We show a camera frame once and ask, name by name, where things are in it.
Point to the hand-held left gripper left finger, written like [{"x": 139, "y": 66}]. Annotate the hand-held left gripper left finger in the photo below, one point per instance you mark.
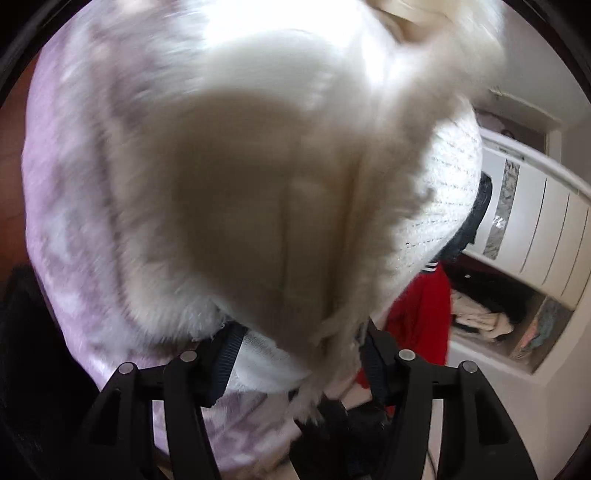
[{"x": 227, "y": 357}]

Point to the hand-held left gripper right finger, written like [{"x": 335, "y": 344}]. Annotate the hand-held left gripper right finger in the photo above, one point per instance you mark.
[{"x": 415, "y": 392}]

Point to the white fluffy sweater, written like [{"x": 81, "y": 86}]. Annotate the white fluffy sweater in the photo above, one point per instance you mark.
[{"x": 277, "y": 184}]

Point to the red garment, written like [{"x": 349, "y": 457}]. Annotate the red garment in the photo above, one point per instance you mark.
[{"x": 422, "y": 314}]

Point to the dark cloth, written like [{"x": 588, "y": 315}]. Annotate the dark cloth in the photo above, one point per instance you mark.
[{"x": 346, "y": 434}]

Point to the cream crumpled cloth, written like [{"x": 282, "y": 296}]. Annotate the cream crumpled cloth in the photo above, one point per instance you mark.
[{"x": 480, "y": 319}]

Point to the colourful patterned cloth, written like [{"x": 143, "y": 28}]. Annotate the colourful patterned cloth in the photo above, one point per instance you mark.
[{"x": 545, "y": 328}]

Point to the black jacket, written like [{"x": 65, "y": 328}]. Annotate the black jacket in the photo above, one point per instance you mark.
[{"x": 475, "y": 217}]

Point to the pink patterned blanket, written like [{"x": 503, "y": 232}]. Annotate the pink patterned blanket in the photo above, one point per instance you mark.
[{"x": 69, "y": 230}]

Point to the white panelled wardrobe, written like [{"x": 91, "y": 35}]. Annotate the white panelled wardrobe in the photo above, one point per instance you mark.
[{"x": 549, "y": 226}]

